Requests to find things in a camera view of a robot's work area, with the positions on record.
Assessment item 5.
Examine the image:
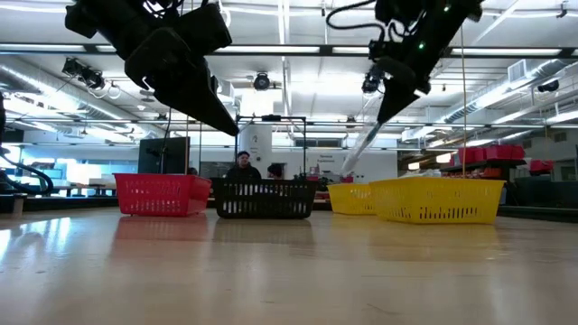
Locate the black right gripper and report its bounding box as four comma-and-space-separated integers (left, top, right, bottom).
367, 26, 453, 125

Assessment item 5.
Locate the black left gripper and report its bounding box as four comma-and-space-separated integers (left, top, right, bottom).
64, 0, 241, 137

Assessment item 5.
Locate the green white packaged toothbrush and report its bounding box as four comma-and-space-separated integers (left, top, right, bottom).
340, 120, 386, 178

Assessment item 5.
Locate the pink packaged toothbrush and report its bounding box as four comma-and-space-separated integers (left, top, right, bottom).
399, 169, 443, 179

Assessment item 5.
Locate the red storage bin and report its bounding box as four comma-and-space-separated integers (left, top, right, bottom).
528, 159, 555, 175
485, 144, 527, 162
456, 146, 487, 166

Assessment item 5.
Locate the yellow plastic basket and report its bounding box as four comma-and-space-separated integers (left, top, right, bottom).
368, 176, 507, 226
327, 182, 377, 216

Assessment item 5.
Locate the black monitor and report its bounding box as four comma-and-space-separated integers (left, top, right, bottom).
137, 136, 191, 175

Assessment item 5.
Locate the red plastic basket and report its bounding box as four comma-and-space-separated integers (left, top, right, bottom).
112, 172, 213, 218

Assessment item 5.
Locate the black plastic basket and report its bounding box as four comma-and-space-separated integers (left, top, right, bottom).
210, 177, 319, 220

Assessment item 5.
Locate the black ceiling camera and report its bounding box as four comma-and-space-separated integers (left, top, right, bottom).
360, 67, 385, 96
252, 70, 272, 92
61, 57, 106, 91

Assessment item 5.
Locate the yellow hanging cord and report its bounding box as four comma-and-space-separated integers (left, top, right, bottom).
459, 22, 467, 178

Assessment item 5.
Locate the silver ventilation duct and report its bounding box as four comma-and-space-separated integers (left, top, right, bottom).
444, 58, 570, 125

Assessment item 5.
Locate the black cable loop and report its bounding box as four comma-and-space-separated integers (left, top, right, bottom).
0, 148, 55, 196

